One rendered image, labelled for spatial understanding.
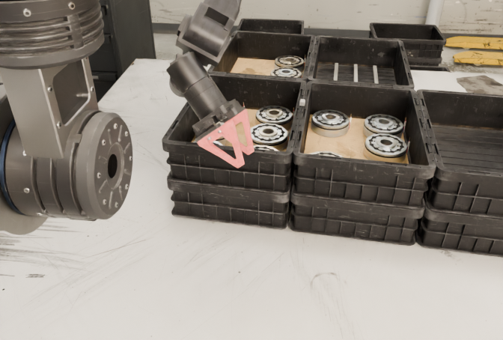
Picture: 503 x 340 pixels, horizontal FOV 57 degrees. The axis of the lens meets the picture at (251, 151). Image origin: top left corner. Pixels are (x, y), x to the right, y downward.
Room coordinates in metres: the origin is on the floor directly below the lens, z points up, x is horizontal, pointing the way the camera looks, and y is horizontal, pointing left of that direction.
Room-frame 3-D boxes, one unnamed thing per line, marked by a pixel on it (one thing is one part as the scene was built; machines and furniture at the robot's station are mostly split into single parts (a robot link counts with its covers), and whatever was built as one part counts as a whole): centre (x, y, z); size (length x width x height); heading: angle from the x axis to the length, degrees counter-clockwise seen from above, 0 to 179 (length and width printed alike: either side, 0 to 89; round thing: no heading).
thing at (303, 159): (1.00, -0.27, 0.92); 0.40 x 0.30 x 0.02; 170
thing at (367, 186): (1.00, -0.27, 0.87); 0.40 x 0.30 x 0.11; 170
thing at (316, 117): (1.12, -0.22, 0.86); 0.10 x 0.10 x 0.01
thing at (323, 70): (1.39, -0.34, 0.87); 0.40 x 0.30 x 0.11; 170
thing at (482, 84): (1.67, -0.92, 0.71); 0.22 x 0.19 x 0.01; 174
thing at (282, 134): (1.04, -0.04, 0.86); 0.10 x 0.10 x 0.01
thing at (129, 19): (2.67, 0.90, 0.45); 0.60 x 0.45 x 0.90; 174
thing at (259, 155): (1.05, 0.02, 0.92); 0.40 x 0.30 x 0.02; 170
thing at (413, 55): (2.67, -0.92, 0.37); 0.40 x 0.30 x 0.45; 84
